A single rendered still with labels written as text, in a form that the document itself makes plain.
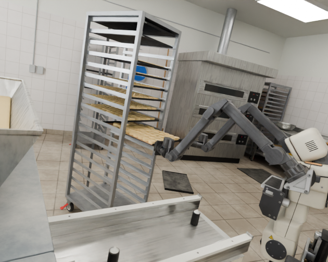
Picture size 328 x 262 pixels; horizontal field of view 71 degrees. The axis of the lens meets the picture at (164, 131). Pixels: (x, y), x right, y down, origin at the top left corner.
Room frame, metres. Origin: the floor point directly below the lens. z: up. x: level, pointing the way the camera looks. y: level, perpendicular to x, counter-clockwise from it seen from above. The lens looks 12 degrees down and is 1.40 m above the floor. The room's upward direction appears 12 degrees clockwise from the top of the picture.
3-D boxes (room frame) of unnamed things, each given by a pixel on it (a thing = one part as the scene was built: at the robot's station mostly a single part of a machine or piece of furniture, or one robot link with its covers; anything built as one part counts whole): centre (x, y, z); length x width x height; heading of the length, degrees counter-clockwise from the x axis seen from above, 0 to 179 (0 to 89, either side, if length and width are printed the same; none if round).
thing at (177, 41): (2.04, 0.04, 0.97); 0.03 x 0.03 x 1.70; 55
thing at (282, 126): (4.99, -2.55, 0.95); 0.39 x 0.39 x 0.14
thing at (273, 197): (1.23, -0.71, 0.92); 0.28 x 0.16 x 0.22; 145
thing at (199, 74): (4.79, -0.93, 1.01); 1.56 x 1.20 x 2.01; 114
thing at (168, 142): (1.40, -0.06, 1.00); 0.12 x 0.09 x 0.11; 56
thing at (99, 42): (1.88, 0.53, 1.59); 0.64 x 0.03 x 0.03; 55
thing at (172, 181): (3.15, -0.33, 0.02); 0.60 x 0.40 x 0.03; 6
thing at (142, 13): (1.67, 0.30, 0.97); 0.03 x 0.03 x 1.70; 55
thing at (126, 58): (1.88, 0.53, 1.50); 0.64 x 0.03 x 0.03; 55
